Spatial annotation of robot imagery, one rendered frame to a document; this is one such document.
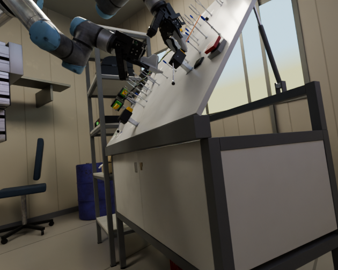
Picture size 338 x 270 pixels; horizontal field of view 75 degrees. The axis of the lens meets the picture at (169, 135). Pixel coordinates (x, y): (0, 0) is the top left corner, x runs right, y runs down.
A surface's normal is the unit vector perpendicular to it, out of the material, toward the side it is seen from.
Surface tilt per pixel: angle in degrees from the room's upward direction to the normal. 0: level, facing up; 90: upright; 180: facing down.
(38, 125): 90
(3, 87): 90
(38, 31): 90
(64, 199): 90
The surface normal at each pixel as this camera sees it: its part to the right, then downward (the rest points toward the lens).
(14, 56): 0.78, -0.14
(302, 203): 0.46, -0.12
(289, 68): -0.62, 0.00
